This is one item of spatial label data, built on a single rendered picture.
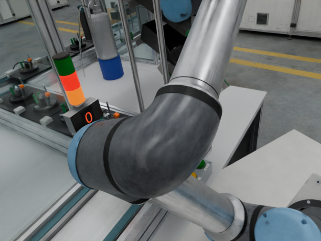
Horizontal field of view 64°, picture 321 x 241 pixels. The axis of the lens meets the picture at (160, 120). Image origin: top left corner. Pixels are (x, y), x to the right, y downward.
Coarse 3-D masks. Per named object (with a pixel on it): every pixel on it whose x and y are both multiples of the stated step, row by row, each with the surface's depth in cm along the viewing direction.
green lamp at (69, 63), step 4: (68, 56) 73; (56, 60) 72; (60, 60) 71; (64, 60) 72; (68, 60) 73; (56, 64) 72; (60, 64) 72; (64, 64) 72; (68, 64) 73; (72, 64) 74; (56, 68) 74; (60, 68) 73; (64, 68) 73; (68, 68) 73; (72, 68) 74; (60, 72) 74; (64, 72) 74; (68, 72) 74; (72, 72) 75
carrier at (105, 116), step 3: (108, 108) 119; (105, 111) 130; (108, 111) 120; (111, 111) 129; (114, 111) 129; (105, 114) 113; (120, 114) 126; (123, 114) 126; (102, 117) 118; (105, 117) 113; (108, 117) 115; (111, 117) 121; (120, 117) 124
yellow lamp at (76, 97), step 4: (80, 88) 79; (68, 92) 77; (72, 92) 77; (76, 92) 78; (80, 92) 79; (68, 96) 79; (72, 96) 78; (76, 96) 78; (80, 96) 79; (84, 96) 81; (72, 100) 79; (76, 100) 79; (80, 100) 80; (84, 100) 81; (72, 104) 80; (76, 104) 80
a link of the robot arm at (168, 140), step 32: (224, 0) 40; (192, 32) 39; (224, 32) 38; (192, 64) 35; (224, 64) 36; (160, 96) 33; (192, 96) 31; (128, 128) 32; (160, 128) 30; (192, 128) 30; (128, 160) 30; (160, 160) 29; (192, 160) 31; (128, 192) 33; (160, 192) 32
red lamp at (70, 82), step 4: (60, 76) 75; (64, 76) 74; (68, 76) 74; (72, 76) 75; (76, 76) 77; (64, 80) 75; (68, 80) 75; (72, 80) 76; (76, 80) 77; (64, 84) 76; (68, 84) 76; (72, 84) 76; (76, 84) 77; (64, 88) 77; (68, 88) 77; (72, 88) 77; (76, 88) 77
